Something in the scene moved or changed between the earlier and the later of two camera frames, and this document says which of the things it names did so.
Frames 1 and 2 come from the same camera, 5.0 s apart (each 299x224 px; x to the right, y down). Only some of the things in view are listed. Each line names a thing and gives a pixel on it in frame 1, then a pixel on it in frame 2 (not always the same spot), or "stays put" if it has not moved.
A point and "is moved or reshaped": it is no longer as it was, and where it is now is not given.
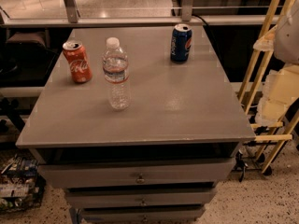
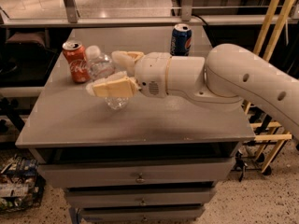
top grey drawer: [102, 174] stays put
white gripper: [288, 41] → [151, 71]
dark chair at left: [25, 60] stays put
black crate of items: [21, 187] stays put
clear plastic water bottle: [116, 71] is moved or reshaped
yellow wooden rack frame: [281, 139] stays put
